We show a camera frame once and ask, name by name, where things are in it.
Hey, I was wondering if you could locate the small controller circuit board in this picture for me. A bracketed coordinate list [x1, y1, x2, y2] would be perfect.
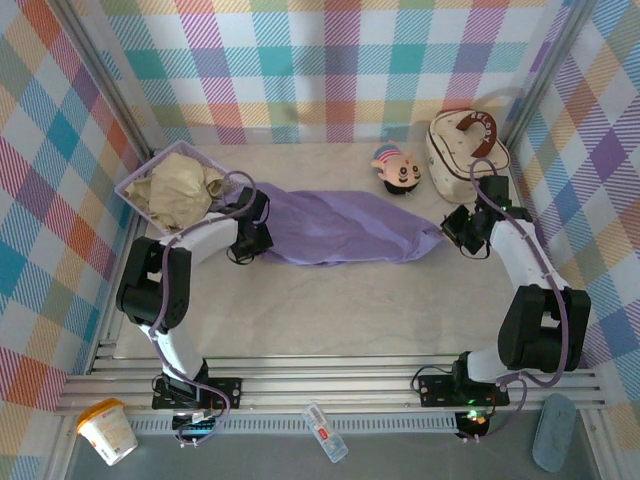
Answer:
[455, 408, 492, 435]
[172, 408, 222, 435]

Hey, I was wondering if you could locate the white and orange paper cup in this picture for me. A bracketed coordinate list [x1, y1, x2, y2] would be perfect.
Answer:
[75, 397, 139, 467]

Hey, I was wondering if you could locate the white slotted cable duct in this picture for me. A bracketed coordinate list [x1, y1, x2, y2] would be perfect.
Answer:
[127, 418, 459, 435]

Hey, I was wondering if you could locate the aluminium rail frame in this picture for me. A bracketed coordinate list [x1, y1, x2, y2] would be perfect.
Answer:
[54, 352, 606, 416]

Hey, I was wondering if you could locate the blue-grey oval case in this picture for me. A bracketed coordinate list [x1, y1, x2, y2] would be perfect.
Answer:
[531, 392, 578, 472]

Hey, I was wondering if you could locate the aluminium frame post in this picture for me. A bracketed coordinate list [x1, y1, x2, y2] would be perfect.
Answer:
[503, 0, 600, 151]
[49, 0, 156, 159]

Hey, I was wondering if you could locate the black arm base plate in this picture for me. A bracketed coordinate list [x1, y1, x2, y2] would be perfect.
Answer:
[417, 373, 511, 407]
[151, 375, 244, 409]

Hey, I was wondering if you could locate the purple t-shirt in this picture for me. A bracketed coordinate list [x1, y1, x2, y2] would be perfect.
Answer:
[219, 182, 449, 267]

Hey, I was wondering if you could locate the beige drawstring garment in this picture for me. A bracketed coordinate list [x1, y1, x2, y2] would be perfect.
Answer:
[123, 152, 226, 234]

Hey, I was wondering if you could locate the cream bag with brown handle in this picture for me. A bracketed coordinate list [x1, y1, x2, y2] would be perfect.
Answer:
[424, 108, 512, 206]

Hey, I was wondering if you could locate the lilac plastic mesh basket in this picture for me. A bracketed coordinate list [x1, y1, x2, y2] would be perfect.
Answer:
[113, 139, 236, 236]

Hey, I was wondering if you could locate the plush doll with striped hat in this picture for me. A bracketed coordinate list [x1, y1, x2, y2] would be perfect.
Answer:
[369, 143, 426, 197]

